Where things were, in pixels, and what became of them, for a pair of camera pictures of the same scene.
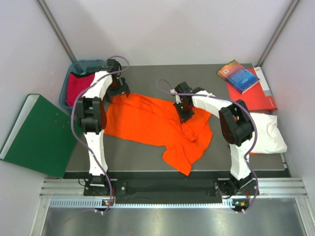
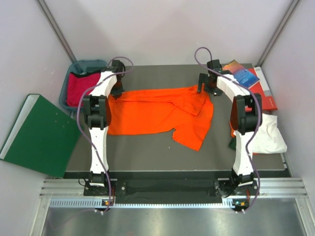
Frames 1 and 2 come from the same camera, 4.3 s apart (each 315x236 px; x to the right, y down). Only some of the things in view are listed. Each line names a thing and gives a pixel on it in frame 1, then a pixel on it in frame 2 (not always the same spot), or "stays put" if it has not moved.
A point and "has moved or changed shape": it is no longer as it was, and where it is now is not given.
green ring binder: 42,138 stays put
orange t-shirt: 154,122 has moved or changed shape
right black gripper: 183,117 → 204,78
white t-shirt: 269,139 stays put
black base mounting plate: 224,187 stays put
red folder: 258,98 stays put
